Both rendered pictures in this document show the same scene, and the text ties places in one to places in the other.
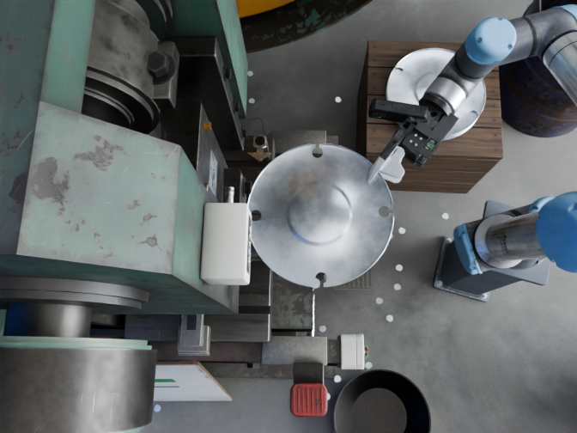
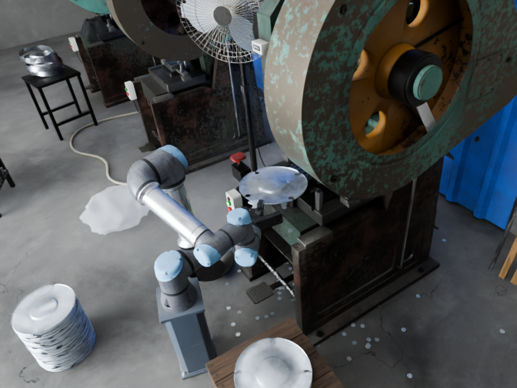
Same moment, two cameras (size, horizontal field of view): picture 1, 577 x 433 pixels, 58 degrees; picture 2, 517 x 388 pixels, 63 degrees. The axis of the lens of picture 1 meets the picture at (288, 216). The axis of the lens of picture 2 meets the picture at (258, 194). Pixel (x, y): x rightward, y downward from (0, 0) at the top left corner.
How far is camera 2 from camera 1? 1.70 m
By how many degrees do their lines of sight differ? 65
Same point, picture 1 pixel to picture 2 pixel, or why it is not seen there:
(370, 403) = (217, 271)
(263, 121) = (388, 366)
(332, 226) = (264, 182)
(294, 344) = not seen: hidden behind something
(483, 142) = (222, 366)
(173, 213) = (262, 14)
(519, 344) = (150, 337)
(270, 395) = not seen: hidden behind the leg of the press
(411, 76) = (295, 372)
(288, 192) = (291, 184)
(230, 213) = (262, 43)
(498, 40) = (235, 212)
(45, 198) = not seen: outside the picture
